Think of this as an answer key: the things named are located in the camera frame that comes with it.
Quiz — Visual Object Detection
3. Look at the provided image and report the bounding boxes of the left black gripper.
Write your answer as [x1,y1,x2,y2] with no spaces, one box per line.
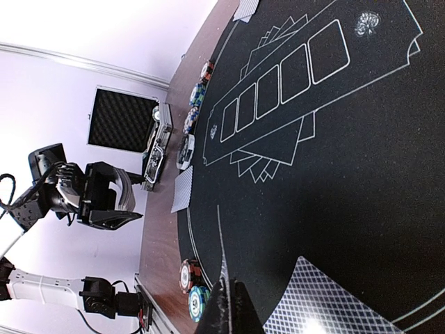
[51,161,145,231]

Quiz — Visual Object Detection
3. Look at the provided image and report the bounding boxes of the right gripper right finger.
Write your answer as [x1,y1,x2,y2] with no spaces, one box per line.
[229,279,264,333]

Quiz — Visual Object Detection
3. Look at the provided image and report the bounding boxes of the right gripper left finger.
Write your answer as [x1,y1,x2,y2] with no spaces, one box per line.
[195,279,229,334]

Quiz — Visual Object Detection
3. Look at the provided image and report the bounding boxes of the green chips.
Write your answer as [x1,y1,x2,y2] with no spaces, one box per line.
[189,83,206,107]
[188,286,210,322]

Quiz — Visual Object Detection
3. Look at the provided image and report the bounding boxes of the orange black chips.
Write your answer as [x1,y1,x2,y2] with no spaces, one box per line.
[200,61,214,85]
[179,259,202,294]

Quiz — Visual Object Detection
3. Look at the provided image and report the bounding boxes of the grey dealer button disc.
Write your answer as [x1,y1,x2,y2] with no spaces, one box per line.
[176,134,195,170]

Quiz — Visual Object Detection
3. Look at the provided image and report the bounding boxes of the blue cream chips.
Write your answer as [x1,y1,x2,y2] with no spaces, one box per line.
[183,106,199,134]

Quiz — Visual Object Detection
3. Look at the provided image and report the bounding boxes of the grey playing card deck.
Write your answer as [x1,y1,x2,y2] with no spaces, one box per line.
[114,180,136,212]

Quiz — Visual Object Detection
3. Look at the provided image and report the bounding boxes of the single grey playing card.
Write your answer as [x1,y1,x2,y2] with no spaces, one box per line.
[233,0,259,23]

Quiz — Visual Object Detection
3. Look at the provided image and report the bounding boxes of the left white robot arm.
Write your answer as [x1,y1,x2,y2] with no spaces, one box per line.
[1,143,145,319]

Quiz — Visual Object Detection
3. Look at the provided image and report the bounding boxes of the aluminium poker case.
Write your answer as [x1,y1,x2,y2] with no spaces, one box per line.
[88,86,173,191]

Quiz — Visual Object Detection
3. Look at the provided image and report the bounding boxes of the mixed chip stack in case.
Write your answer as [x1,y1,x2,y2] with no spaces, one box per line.
[152,106,160,121]

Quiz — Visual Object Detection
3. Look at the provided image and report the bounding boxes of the black round poker mat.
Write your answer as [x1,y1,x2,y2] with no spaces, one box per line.
[178,1,444,333]

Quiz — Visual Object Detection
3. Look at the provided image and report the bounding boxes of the front aluminium rail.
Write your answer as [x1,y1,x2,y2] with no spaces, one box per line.
[134,273,197,333]

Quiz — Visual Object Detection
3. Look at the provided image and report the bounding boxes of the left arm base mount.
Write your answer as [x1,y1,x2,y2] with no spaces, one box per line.
[134,283,154,333]

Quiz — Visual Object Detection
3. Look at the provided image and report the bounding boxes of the left aluminium frame post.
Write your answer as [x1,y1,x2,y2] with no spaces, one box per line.
[1,42,170,91]

